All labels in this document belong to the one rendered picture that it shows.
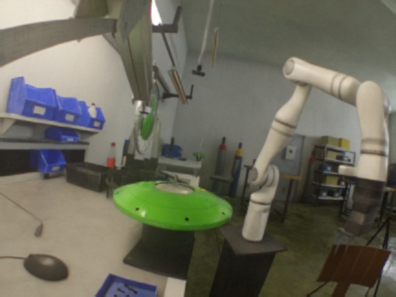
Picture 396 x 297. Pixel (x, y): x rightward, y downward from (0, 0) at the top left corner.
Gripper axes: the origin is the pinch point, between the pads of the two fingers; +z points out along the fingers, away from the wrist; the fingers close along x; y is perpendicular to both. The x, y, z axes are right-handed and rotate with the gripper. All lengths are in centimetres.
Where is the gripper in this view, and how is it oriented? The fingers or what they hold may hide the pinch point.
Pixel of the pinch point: (340, 252)
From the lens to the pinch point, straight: 48.6
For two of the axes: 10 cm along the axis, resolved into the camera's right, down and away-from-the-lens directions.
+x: 9.7, 1.5, 1.7
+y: 1.6, 0.3, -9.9
